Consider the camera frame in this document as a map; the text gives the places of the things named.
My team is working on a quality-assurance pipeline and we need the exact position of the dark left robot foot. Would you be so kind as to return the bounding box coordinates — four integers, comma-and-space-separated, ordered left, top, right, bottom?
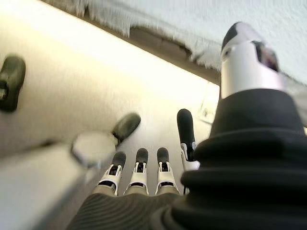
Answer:
0, 55, 26, 113

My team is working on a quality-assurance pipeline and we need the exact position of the dark right robot foot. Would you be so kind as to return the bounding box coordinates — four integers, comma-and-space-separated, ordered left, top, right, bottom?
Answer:
111, 112, 142, 144

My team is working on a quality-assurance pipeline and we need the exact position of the dark brown bed frame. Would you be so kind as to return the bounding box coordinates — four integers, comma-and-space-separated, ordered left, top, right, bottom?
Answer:
38, 0, 221, 84

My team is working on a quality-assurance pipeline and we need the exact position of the grey patterned rug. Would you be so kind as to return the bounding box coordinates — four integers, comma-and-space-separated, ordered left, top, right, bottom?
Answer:
196, 81, 221, 125

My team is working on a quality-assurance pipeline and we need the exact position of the silver right robot leg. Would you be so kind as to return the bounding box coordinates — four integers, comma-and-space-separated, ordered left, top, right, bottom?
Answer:
0, 131, 118, 230

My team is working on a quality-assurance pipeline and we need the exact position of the dark robot foot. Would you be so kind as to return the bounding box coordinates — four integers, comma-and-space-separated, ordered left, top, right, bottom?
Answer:
111, 112, 142, 144
0, 55, 26, 113

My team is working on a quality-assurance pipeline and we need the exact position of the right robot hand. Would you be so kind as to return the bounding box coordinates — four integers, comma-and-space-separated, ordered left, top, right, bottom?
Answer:
66, 21, 307, 230

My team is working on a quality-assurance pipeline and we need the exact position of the white fringed blanket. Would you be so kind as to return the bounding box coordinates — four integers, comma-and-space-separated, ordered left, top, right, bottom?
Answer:
40, 0, 307, 80

